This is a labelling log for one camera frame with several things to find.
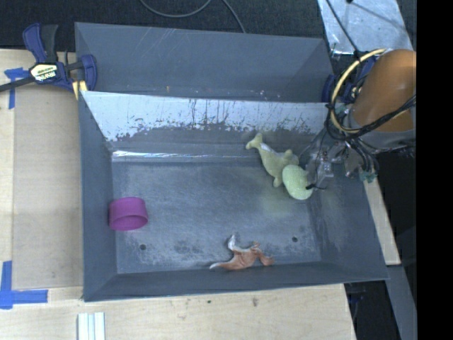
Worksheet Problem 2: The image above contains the orange toy animal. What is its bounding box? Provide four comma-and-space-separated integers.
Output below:
209, 233, 275, 271

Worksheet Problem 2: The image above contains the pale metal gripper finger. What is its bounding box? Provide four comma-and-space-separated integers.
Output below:
306, 149, 333, 174
314, 168, 335, 189

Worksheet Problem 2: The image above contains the pale green toy animal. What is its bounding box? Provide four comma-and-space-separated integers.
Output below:
245, 132, 300, 188

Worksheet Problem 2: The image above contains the grey metal bin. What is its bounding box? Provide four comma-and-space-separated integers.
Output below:
73, 21, 391, 303

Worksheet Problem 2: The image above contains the pale wood board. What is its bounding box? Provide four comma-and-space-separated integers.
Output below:
11, 87, 85, 290

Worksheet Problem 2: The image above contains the purple plastic cup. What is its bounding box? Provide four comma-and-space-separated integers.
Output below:
108, 196, 149, 232

